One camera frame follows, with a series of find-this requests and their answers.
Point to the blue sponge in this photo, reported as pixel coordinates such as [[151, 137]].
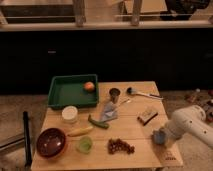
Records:
[[159, 137]]

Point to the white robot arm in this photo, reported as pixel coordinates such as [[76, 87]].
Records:
[[188, 120]]

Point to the green plastic tray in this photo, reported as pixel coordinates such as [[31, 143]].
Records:
[[69, 91]]

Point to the dark metal cup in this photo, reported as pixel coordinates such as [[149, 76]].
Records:
[[114, 95]]

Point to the orange peach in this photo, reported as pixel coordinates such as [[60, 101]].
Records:
[[89, 86]]

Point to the black dish brush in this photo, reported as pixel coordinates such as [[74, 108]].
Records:
[[133, 91]]

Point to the blue grey cloth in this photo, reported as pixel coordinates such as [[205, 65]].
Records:
[[109, 112]]

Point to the green cucumber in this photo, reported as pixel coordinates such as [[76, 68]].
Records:
[[98, 123]]

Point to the yellow banana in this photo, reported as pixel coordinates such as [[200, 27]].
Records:
[[80, 131]]

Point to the brown wooden block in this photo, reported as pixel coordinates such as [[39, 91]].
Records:
[[147, 116]]

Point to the bunch of dark grapes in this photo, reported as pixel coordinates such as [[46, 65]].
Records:
[[115, 145]]

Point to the small green cup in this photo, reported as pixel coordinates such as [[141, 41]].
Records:
[[84, 145]]

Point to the dark red bowl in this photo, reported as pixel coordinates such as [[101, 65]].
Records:
[[51, 143]]

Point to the black pole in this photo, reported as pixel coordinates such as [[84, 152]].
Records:
[[27, 140]]

